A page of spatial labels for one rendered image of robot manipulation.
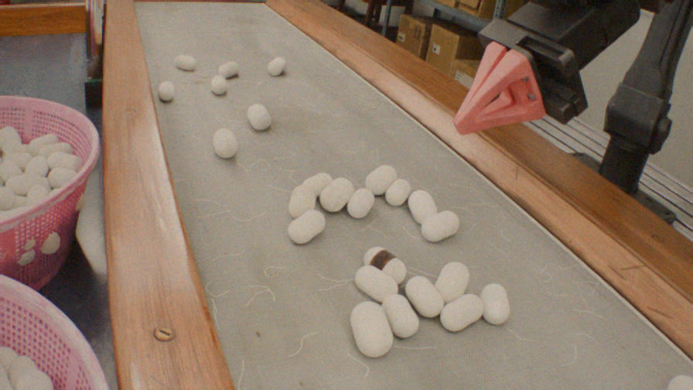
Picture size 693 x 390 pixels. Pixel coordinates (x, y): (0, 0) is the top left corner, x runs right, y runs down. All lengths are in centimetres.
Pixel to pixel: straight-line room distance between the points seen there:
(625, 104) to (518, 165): 26
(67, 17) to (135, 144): 80
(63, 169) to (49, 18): 79
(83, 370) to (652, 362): 35
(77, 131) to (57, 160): 4
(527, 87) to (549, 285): 17
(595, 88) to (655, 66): 212
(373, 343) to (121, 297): 14
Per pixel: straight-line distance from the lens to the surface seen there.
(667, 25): 76
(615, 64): 279
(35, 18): 125
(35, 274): 45
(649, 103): 75
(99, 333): 42
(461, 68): 296
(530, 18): 48
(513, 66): 44
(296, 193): 42
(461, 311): 33
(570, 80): 46
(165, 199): 39
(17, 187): 48
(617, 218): 50
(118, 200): 39
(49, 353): 31
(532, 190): 52
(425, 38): 337
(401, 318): 32
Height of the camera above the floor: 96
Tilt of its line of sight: 29 degrees down
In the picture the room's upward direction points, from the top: 9 degrees clockwise
